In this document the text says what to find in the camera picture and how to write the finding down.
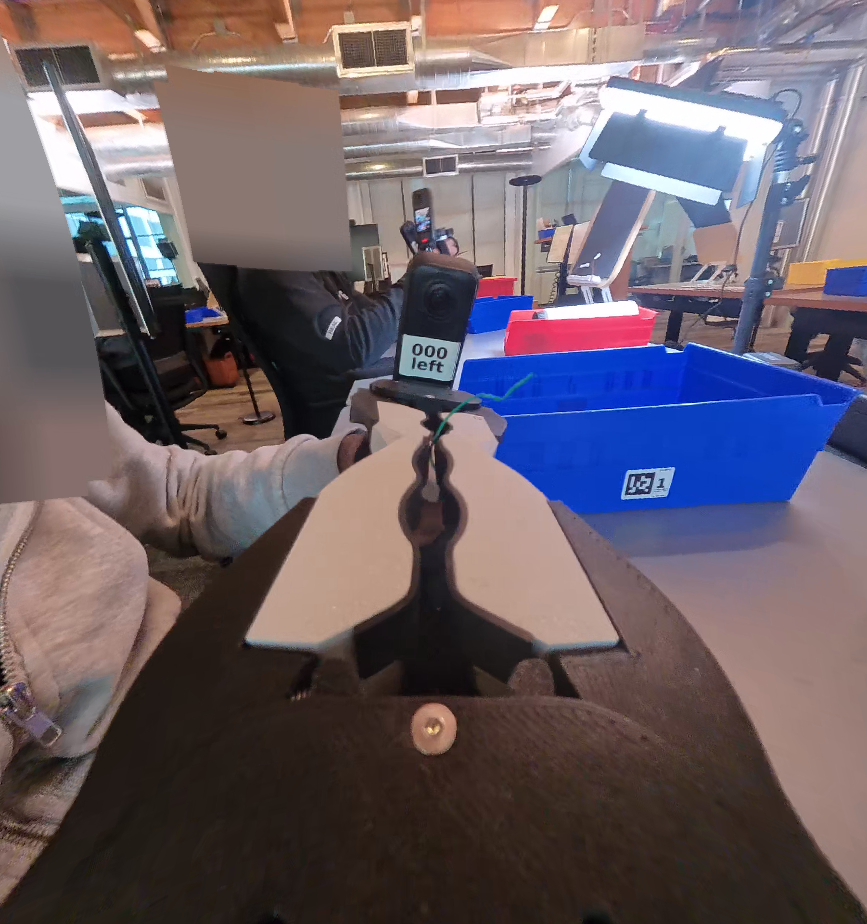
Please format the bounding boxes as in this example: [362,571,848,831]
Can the wooden table black legs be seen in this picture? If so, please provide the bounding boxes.
[628,282,788,347]
[765,289,867,384]

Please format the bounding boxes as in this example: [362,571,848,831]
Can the black light stand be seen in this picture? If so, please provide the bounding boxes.
[733,90,817,356]

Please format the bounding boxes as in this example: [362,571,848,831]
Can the silver air duct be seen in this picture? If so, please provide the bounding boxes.
[109,43,647,84]

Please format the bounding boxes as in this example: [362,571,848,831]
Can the blue yellow crates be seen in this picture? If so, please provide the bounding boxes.
[787,258,867,297]

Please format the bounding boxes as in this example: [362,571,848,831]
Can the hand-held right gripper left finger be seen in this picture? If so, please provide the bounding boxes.
[244,435,430,651]

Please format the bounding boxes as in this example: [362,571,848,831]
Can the black handheld camera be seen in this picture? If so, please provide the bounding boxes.
[401,189,455,254]

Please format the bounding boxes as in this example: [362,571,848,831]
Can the person's grey hoodie torso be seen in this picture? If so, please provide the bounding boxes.
[0,498,182,924]

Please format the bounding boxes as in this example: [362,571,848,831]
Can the black floor bin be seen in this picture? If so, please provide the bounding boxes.
[829,390,867,470]

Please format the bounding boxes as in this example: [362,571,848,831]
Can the black office chair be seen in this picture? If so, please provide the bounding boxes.
[98,289,229,452]

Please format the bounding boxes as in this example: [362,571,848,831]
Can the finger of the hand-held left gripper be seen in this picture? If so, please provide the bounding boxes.
[370,403,427,457]
[442,410,499,462]

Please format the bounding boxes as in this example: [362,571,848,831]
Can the LED light panel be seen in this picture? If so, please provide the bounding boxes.
[578,76,788,206]

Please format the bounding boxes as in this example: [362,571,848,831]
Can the thin green cord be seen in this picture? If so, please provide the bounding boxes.
[433,373,536,449]

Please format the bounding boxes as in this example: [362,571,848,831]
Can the black panel wooden rim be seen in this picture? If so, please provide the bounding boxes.
[567,184,657,304]

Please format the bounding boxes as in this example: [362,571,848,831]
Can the white oblong object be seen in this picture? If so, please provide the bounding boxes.
[535,301,640,322]

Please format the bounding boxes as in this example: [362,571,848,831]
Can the person's left forearm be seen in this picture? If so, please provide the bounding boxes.
[90,404,366,560]

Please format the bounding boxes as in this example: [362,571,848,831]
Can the black floor lamp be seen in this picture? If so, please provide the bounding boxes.
[509,173,544,297]

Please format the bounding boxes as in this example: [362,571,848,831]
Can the black boom pole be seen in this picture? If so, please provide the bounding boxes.
[42,61,154,339]

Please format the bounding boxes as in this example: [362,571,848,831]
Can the blue plastic bin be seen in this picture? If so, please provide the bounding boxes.
[468,295,534,334]
[457,343,862,515]

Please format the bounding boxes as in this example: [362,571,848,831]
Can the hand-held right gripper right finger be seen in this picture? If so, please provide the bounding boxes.
[433,435,621,651]

